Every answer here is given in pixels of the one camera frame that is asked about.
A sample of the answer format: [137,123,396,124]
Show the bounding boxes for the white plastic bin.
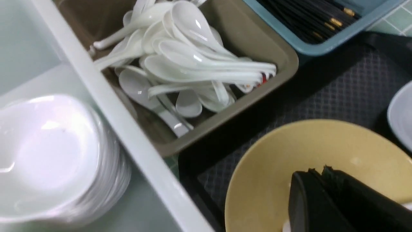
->
[0,0,214,232]

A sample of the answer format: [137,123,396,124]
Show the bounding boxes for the blue chopstick bin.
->
[244,0,405,57]

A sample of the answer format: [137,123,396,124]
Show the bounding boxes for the white dish stack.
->
[1,94,132,227]

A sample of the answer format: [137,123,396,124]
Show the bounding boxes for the white soup spoon top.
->
[171,0,235,57]

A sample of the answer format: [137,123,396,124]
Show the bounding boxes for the white square dish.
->
[387,81,412,152]

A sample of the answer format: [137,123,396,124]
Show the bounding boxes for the white soup spoon pile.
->
[89,0,277,137]

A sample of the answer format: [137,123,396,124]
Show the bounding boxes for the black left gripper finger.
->
[288,166,412,232]

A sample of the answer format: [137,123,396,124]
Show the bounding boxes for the brown spoon bin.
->
[55,0,299,157]

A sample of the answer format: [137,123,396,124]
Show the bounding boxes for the black serving tray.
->
[178,32,411,232]

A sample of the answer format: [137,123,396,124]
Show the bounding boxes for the black chopsticks bundle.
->
[258,0,362,44]

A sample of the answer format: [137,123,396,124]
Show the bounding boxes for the yellow noodle bowl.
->
[225,119,412,232]

